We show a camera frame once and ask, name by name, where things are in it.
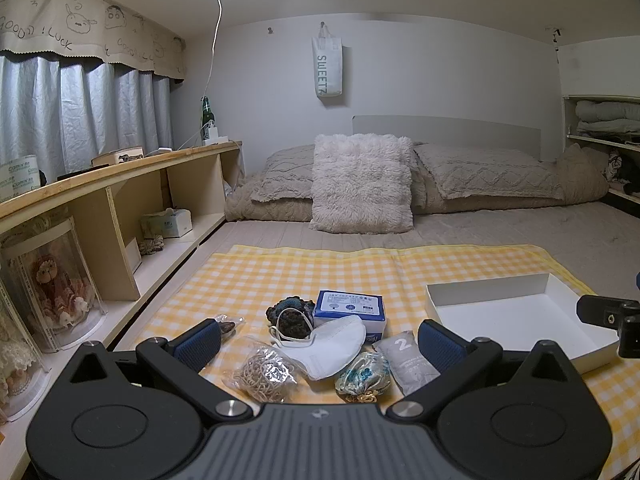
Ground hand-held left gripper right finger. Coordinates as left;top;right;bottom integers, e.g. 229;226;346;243
386;319;572;423

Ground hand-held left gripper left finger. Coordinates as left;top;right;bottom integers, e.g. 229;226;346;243
67;319;255;423

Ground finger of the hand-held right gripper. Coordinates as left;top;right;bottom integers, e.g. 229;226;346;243
576;295;640;359

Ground silver foil packet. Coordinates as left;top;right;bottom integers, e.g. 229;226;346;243
372;331;441;396

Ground clear bag of rubber bands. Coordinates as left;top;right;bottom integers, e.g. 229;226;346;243
222;341;307;403

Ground white cardboard box tray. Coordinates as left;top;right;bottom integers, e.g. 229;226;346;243
425;272;621;375

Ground white face mask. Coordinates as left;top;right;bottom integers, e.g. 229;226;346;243
270;315;367;381

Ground crumpled patterned plastic bag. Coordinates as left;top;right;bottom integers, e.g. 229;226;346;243
334;351;392;403

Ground blue and white tissue pack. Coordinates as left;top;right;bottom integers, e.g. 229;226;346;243
313;289;387;339

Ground dark crocheted yarn piece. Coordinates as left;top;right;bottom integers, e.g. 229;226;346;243
265;296;316;342

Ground yellow checked blanket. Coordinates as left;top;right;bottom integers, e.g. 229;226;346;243
114;244;640;466

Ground pale green tissue box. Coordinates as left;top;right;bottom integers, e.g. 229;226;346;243
141;208;194;240

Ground beige quilted pillows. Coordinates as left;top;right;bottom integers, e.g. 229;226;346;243
412;144;612;216

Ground dark patterned clothes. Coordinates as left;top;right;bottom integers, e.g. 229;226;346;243
604;152;640;187

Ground beige fleece blanket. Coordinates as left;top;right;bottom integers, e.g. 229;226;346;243
224;180;321;223

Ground wooden bedside shelf unit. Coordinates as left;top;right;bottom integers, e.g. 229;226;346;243
0;141;246;480

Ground doll in clear case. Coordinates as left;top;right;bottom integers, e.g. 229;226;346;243
0;216;109;354

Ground fluffy cream pillow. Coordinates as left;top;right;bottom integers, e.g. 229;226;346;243
308;133;416;234

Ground beige quilted pillow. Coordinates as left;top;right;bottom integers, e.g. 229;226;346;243
412;142;566;201
250;144;321;206

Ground lace item in clear case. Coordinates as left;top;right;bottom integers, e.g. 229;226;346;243
0;280;52;423

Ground folded pale bedding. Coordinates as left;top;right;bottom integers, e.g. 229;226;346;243
574;100;640;136

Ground small wooden box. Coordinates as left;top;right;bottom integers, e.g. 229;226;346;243
91;145;145;167

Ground grey bed headboard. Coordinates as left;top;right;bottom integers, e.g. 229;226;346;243
352;115;543;162

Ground green glass bottle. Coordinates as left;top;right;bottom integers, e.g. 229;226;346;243
200;96;214;144

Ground green and white paper packs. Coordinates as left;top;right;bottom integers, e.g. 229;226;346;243
0;154;42;203

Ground grey window curtain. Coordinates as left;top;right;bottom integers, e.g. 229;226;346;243
0;51;174;192

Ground white hanging tote bag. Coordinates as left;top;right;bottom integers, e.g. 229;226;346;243
311;22;346;107

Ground beige cartoon printed valance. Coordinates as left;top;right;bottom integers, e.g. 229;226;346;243
0;0;187;84

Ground small clear bag with hair tie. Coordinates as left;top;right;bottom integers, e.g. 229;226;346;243
214;313;246;339

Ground cream wall shelf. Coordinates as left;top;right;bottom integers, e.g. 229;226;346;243
560;94;640;207

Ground white hanging cable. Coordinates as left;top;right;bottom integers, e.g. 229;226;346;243
202;0;225;102

